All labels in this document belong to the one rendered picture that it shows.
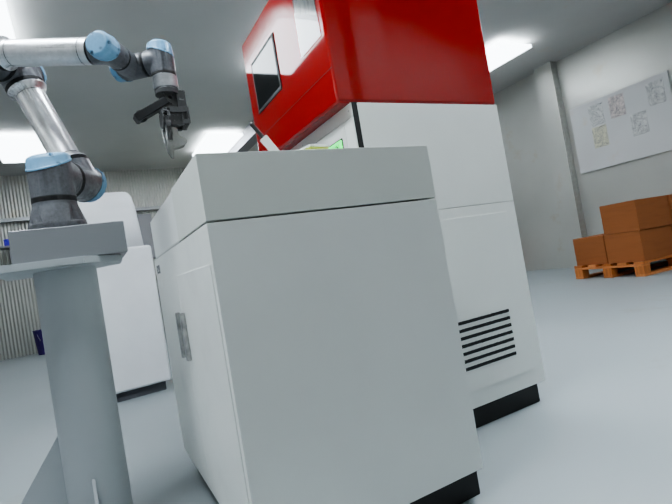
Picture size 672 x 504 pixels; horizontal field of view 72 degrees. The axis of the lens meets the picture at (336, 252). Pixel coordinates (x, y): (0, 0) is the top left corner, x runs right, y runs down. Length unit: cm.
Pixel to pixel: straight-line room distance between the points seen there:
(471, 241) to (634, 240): 425
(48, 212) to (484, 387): 154
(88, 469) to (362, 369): 81
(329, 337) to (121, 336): 258
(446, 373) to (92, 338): 98
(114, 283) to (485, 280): 252
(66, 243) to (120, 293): 211
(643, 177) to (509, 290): 572
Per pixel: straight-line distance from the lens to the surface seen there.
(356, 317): 113
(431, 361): 126
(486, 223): 191
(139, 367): 358
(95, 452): 153
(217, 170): 104
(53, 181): 154
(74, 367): 149
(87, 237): 145
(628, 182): 765
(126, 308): 354
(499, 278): 193
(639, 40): 775
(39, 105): 180
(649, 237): 609
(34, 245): 145
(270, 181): 107
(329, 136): 179
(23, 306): 982
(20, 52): 170
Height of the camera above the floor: 69
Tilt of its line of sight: 1 degrees up
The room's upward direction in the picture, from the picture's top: 10 degrees counter-clockwise
